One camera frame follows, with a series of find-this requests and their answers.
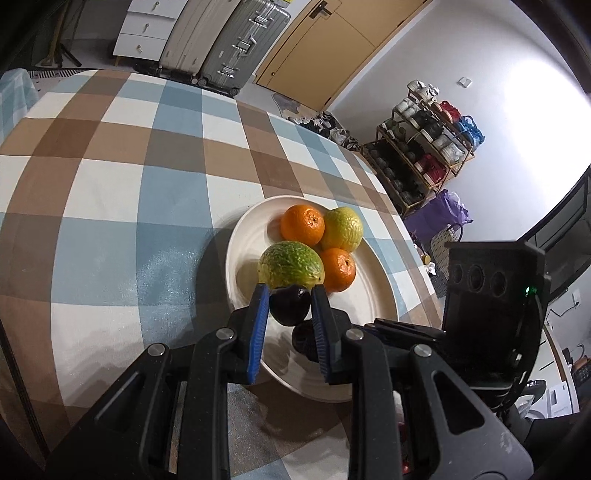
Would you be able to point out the green bumpy fruit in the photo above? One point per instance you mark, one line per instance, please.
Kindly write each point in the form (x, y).
(288, 263)

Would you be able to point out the purple bag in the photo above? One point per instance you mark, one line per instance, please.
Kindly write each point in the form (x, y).
(443, 210)

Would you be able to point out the yellow guava fruit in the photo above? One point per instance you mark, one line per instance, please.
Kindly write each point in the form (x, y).
(343, 229)

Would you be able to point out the silver suitcase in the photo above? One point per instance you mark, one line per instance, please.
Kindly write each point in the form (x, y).
(242, 44)

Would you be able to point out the checkered brown blue tablecloth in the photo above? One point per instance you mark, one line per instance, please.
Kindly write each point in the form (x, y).
(118, 196)

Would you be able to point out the wooden shoe rack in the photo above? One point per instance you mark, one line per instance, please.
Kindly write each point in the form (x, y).
(422, 145)

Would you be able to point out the white drawer desk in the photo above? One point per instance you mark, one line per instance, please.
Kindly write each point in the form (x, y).
(146, 28)

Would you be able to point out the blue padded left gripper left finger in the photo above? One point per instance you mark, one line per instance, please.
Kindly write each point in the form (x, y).
(249, 325)

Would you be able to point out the wooden door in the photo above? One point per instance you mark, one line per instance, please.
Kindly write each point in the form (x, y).
(327, 43)

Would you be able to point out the beige suitcase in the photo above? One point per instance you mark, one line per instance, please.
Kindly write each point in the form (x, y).
(194, 33)

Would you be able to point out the large orange mandarin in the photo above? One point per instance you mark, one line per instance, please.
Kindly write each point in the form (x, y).
(302, 223)

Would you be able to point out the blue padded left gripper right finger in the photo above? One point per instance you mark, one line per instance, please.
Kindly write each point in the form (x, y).
(330, 325)

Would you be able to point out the dark purple plum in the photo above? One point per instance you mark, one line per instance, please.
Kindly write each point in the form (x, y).
(290, 305)

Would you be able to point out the woven basket bag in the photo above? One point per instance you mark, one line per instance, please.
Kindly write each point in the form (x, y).
(440, 251)

